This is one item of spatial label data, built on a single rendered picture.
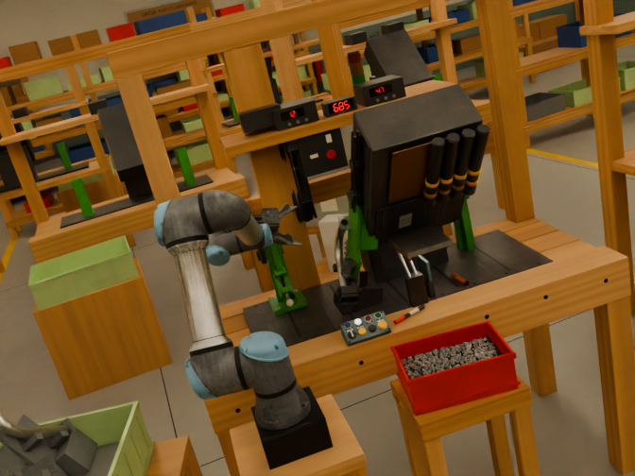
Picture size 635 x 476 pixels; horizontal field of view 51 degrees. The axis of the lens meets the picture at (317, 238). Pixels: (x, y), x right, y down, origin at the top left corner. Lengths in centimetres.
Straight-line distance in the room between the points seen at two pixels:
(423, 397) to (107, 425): 95
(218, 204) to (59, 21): 1041
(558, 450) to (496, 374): 114
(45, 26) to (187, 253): 1043
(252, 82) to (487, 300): 113
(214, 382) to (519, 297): 109
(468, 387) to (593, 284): 71
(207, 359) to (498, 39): 171
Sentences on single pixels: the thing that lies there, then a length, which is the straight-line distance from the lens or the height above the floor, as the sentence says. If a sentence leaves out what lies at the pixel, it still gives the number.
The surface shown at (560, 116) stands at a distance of 755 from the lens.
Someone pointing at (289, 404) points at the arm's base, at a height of 100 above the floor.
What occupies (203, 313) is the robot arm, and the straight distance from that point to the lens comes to 178.
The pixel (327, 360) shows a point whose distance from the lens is 218.
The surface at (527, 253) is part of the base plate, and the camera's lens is 262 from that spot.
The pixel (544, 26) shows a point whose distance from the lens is 1240.
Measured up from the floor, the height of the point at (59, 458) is 92.
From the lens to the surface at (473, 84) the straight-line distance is 1046.
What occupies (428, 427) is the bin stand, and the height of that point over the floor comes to 79.
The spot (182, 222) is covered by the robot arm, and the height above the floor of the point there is 149.
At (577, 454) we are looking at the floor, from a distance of 307.
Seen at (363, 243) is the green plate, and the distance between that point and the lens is 233.
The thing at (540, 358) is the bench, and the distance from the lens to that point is 329.
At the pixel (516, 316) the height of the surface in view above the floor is 82.
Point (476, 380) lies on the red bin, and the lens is 198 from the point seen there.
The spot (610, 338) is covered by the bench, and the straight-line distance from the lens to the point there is 262.
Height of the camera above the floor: 195
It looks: 19 degrees down
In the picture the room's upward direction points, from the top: 14 degrees counter-clockwise
